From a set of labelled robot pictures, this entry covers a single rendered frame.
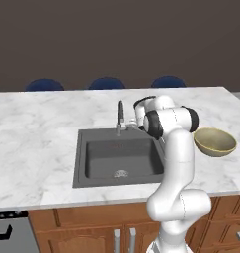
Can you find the grey dishwasher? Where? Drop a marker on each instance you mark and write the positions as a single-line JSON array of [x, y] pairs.
[[16, 235]]

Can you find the dark grey sink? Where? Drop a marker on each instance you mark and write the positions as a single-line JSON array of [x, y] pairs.
[[118, 158]]

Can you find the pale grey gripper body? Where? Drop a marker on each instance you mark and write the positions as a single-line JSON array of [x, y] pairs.
[[132, 124]]

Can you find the brown wooden cupboard door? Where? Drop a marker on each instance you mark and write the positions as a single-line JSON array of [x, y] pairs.
[[146, 238], [82, 240]]

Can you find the dark grey sink faucet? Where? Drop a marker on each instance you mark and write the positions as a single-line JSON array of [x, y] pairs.
[[120, 113]]

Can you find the yellow-green bowl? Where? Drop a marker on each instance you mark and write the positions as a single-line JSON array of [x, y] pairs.
[[215, 142]]

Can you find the brown wooden drawer front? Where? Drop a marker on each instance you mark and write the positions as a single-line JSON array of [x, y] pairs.
[[101, 215], [223, 234], [228, 207]]

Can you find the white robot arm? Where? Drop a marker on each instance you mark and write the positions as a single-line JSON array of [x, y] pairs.
[[177, 154]]

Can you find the dark blue chair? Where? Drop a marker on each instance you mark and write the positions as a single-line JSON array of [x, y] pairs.
[[106, 83], [168, 82], [44, 85]]

